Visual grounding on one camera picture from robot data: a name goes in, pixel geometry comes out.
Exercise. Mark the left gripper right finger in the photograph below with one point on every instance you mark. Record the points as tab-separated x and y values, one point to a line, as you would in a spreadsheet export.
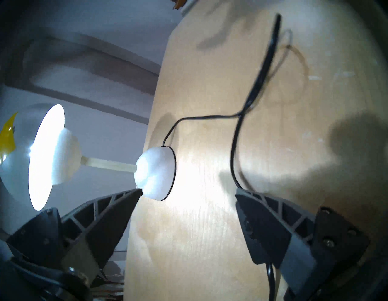
272	230

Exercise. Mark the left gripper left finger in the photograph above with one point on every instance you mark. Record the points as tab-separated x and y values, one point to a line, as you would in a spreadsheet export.
97	221

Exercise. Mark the white mushroom table lamp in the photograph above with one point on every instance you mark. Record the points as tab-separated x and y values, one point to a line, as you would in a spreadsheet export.
154	173

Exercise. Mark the yellow tape patch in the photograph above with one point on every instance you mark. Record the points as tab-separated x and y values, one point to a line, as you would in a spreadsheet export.
7	139

